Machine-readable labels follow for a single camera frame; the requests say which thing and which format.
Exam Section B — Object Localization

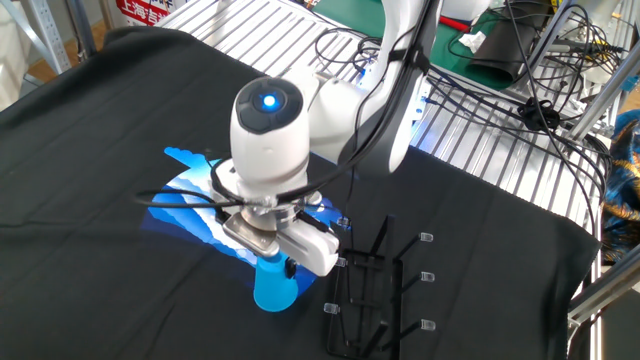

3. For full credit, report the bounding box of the red stick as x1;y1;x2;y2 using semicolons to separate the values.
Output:
438;14;474;34

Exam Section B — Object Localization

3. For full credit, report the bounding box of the black wire cup rack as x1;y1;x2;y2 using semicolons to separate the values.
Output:
322;214;437;360

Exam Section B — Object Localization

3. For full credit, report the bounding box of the aluminium profile bar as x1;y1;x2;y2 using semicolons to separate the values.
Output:
567;47;640;142
567;257;640;326
519;0;579;86

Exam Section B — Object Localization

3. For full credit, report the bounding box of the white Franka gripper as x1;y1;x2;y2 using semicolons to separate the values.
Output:
276;218;341;280

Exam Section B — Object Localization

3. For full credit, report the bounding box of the blue and gold fabric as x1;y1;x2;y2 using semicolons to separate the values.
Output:
599;108;640;266

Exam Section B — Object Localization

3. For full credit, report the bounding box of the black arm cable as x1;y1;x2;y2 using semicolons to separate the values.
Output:
132;0;444;236

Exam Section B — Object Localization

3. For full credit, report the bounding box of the green mat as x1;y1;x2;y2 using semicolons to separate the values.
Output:
312;0;516;92

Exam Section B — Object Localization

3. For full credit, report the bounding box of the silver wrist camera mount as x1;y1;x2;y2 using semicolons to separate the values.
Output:
221;191;325;259

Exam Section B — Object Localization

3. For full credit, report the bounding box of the white crumpled tissue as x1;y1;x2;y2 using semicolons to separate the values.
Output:
458;30;487;51

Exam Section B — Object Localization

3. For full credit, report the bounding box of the black rolled mat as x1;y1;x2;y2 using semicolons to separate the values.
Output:
467;9;551;91

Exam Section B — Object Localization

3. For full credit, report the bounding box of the black cloth with blue print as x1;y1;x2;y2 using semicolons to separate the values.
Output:
0;25;601;360

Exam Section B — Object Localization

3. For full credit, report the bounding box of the blue plastic cup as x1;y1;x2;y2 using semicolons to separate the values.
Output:
252;254;300;313

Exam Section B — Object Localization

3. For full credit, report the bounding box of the grey perforated metal leg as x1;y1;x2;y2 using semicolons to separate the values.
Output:
0;0;72;76

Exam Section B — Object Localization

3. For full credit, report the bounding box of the dark metal pole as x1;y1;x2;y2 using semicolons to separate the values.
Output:
64;0;99;59

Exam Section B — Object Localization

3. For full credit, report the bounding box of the red and white sign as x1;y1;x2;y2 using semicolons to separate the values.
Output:
115;0;174;27

